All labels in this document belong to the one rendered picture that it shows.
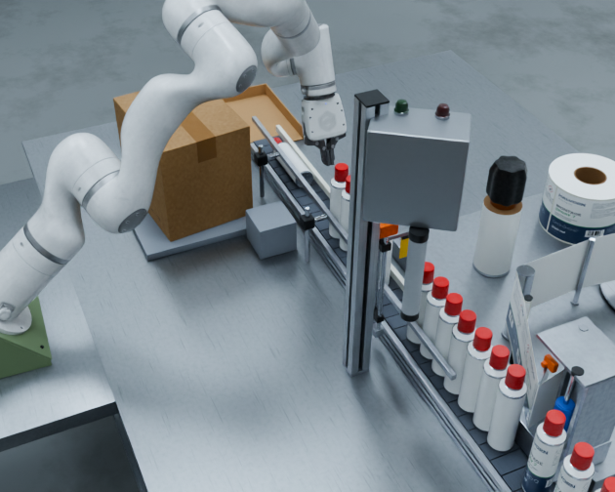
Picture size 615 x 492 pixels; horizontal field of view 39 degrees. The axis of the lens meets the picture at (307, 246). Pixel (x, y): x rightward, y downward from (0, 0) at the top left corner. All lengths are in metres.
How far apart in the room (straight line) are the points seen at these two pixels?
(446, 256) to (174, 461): 0.83
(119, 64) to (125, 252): 2.78
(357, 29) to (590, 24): 1.39
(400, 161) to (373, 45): 3.61
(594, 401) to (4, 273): 1.18
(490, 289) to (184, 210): 0.77
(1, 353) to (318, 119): 0.88
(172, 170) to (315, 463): 0.79
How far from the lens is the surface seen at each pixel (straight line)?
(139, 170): 1.75
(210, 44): 1.63
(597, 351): 1.59
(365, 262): 1.69
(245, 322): 2.01
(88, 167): 1.80
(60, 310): 2.11
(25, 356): 1.96
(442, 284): 1.74
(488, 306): 2.02
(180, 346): 1.97
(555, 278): 1.97
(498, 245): 2.03
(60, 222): 1.84
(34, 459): 2.91
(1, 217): 2.44
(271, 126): 2.68
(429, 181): 1.49
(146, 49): 5.07
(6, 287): 1.90
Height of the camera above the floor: 2.23
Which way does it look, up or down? 39 degrees down
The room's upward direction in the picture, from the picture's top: straight up
